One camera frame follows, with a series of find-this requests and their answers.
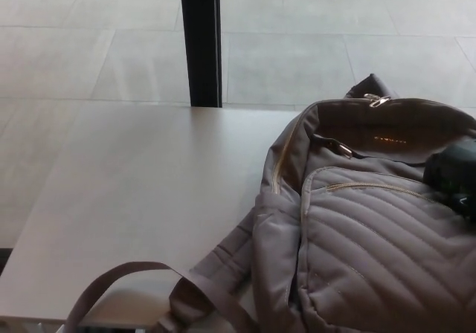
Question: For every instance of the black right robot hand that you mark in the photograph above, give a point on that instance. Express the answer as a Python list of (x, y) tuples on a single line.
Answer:
[(453, 173)]

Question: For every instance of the grey quilted backpack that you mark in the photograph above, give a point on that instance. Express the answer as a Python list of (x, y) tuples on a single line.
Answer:
[(372, 244)]

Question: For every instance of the black window frame pillar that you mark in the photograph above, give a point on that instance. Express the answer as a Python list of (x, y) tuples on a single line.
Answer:
[(201, 43)]

